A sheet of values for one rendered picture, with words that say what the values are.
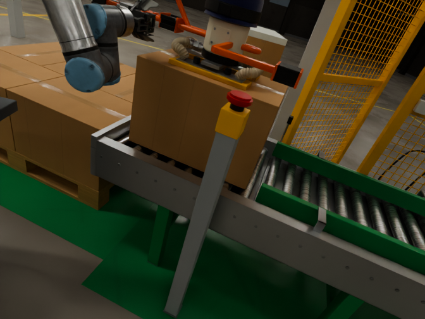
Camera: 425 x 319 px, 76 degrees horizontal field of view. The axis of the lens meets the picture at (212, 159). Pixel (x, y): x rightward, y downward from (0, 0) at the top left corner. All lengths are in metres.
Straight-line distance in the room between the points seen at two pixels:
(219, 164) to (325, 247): 0.54
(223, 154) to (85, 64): 0.42
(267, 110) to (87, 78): 0.61
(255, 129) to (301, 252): 0.51
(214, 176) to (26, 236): 1.14
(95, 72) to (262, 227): 0.78
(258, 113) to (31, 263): 1.23
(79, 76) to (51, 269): 1.00
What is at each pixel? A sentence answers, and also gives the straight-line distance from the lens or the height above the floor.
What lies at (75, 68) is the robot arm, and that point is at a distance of 0.79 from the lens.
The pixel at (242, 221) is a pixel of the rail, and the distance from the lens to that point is 1.11.
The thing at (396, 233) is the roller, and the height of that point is 0.54.
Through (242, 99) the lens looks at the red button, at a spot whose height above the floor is 1.04.
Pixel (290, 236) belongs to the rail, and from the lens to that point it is 1.11.
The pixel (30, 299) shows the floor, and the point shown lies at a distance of 1.48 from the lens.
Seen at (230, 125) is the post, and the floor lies 0.96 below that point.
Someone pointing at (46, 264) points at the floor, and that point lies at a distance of 1.56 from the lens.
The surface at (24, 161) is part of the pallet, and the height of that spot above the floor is 0.10.
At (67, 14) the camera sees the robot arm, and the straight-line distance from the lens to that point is 0.79.
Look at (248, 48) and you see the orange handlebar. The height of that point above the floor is 1.08.
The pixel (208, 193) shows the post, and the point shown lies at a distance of 0.85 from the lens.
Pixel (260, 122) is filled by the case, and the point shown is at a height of 0.87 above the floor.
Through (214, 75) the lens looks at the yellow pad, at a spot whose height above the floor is 0.97.
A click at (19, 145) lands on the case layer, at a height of 0.21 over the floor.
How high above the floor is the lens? 1.25
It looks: 31 degrees down
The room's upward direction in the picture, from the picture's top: 17 degrees clockwise
